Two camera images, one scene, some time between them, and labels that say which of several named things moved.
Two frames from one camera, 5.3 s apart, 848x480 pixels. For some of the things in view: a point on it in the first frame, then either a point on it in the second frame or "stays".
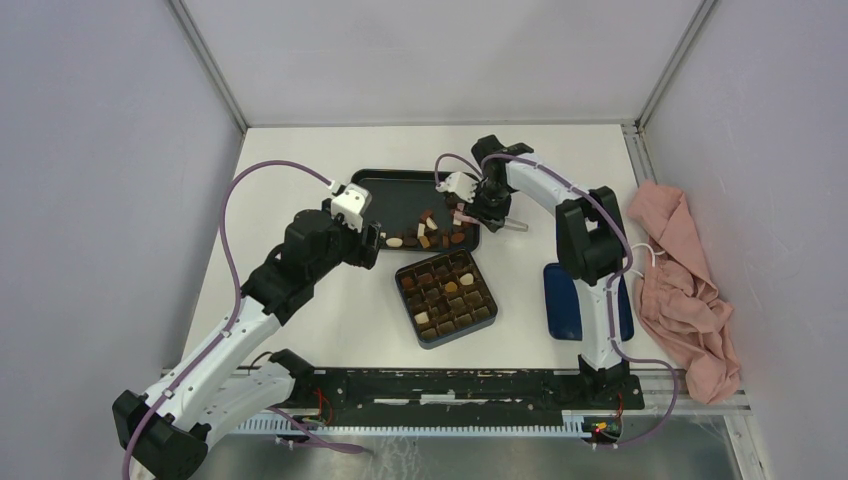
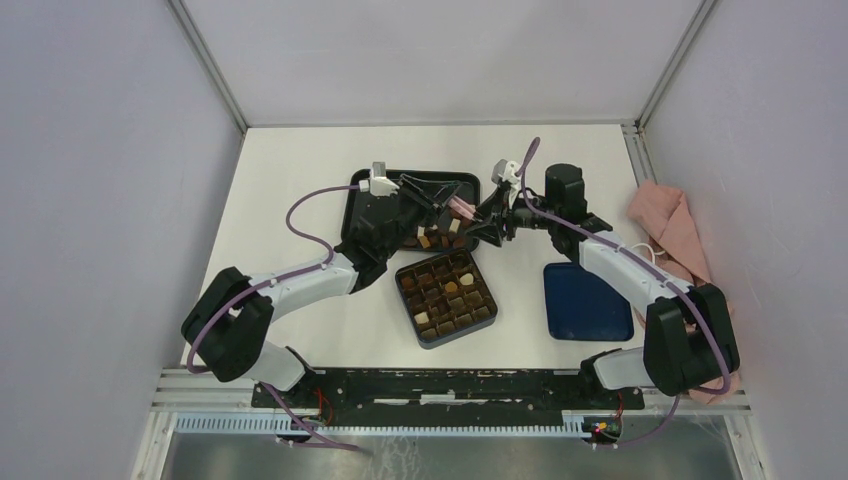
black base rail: [319, 393] stays
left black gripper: [363, 254] → [428, 194]
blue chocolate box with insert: [446, 297] stays
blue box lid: [564, 308] stays
